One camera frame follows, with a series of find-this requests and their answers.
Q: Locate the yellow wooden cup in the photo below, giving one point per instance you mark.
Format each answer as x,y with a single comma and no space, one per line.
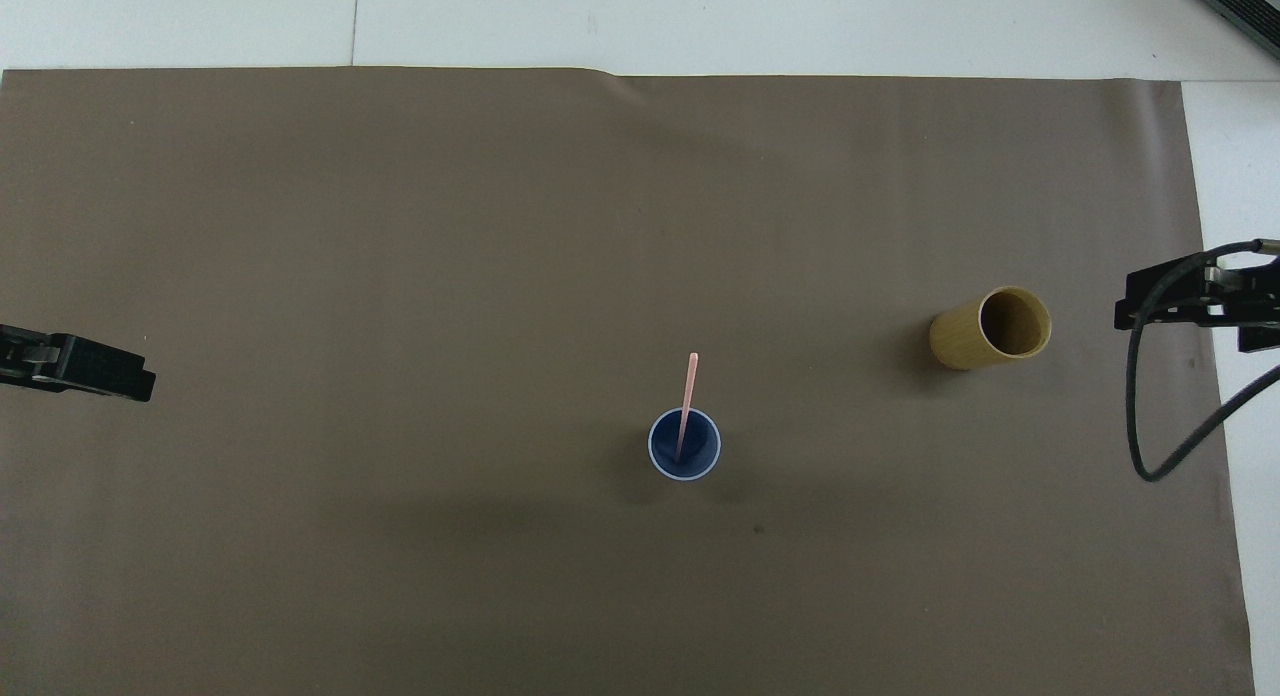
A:
955,341

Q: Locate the black ribbed device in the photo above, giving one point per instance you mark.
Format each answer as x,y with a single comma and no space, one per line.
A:
1250,4

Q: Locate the blue cup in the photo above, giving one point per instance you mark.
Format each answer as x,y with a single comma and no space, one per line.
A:
706,448

